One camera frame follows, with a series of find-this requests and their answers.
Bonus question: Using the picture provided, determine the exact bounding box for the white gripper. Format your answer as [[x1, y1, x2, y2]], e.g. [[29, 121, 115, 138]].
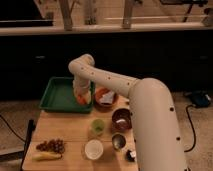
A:
[[73, 79, 91, 104]]

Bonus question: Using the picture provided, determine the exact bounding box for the orange apple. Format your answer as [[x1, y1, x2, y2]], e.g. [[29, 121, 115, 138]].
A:
[[77, 96, 87, 105]]

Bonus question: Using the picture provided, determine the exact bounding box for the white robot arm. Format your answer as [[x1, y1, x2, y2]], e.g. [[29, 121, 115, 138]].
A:
[[68, 54, 189, 171]]

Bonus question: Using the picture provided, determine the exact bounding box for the orange plate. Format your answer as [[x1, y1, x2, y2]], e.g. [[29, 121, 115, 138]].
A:
[[95, 87, 119, 108]]

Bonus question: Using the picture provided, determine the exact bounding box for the grey folded cloth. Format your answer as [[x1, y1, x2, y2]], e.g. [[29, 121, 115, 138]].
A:
[[99, 91, 115, 104]]

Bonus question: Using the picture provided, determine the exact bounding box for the green plastic tray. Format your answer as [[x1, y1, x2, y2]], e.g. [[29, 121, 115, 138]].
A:
[[40, 77, 93, 113]]

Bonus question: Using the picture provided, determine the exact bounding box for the green plastic cup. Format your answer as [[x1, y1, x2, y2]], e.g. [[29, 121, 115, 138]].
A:
[[90, 119, 105, 136]]

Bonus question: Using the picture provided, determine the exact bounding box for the dark brown bowl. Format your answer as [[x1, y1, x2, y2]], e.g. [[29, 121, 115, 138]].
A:
[[112, 108, 132, 132]]

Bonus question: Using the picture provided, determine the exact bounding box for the small metal cup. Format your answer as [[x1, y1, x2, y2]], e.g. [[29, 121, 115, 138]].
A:
[[112, 134, 126, 150]]

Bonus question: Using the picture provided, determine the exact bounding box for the bunch of red grapes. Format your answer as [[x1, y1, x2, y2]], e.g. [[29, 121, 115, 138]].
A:
[[36, 139, 65, 154]]

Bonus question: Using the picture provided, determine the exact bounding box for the yellow banana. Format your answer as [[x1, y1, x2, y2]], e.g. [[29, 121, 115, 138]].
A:
[[32, 152, 62, 161]]

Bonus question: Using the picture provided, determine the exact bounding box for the white handled brush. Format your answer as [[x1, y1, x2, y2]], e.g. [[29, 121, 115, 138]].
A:
[[126, 150, 136, 162]]

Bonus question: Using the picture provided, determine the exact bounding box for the black cable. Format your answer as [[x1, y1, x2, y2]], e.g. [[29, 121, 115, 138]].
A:
[[183, 103, 201, 154]]

